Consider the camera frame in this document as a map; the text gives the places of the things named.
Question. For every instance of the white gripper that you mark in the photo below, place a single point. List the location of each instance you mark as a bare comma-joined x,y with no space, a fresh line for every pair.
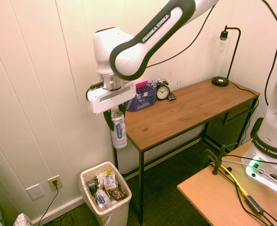
112,99

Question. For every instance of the white blue drink can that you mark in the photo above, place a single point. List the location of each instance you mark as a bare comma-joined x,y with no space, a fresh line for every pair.
119,134

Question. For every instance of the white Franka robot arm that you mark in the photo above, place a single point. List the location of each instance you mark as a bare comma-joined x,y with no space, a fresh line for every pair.
129,58

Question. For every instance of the small black trash item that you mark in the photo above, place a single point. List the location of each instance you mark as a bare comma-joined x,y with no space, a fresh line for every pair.
92,186

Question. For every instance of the discarded white blue can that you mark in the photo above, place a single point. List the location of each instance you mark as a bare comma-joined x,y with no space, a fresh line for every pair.
103,197

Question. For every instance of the beige plastic trash bin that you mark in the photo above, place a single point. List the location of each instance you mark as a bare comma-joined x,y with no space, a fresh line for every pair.
114,214

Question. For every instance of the blue mesh desk organizer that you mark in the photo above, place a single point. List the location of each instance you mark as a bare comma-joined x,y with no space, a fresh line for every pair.
143,101

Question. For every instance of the pink sticky note pad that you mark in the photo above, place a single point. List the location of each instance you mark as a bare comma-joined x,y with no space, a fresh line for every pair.
141,84

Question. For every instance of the pens with blue caps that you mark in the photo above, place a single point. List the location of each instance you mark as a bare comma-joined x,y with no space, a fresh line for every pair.
153,83

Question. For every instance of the black twin-bell alarm clock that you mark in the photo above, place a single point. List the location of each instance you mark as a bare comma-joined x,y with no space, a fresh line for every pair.
163,91

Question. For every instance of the black keypad mobile phone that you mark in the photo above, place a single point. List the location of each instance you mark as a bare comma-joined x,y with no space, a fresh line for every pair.
172,96

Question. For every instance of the white yellow snack bag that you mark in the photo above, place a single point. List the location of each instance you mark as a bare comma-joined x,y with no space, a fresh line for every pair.
109,180

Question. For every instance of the dark shiny snack wrapper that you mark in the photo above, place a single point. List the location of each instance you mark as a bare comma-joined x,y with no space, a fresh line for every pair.
116,193

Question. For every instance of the black desk lamp with bulb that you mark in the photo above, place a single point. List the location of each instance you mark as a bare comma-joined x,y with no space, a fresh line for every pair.
220,81

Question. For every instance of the black metal table clamp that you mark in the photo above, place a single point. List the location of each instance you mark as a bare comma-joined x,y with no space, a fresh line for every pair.
219,155

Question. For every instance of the patterned tissue box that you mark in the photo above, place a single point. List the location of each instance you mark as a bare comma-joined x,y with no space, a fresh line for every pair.
21,220

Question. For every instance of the wooden desk with black frame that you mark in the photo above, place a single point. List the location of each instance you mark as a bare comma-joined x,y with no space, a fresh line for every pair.
180,110

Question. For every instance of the beige wall power outlet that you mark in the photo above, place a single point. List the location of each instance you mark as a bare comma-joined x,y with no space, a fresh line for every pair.
55,183

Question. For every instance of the white blank wall plate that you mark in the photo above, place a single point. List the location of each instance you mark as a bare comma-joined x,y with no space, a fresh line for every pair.
35,191

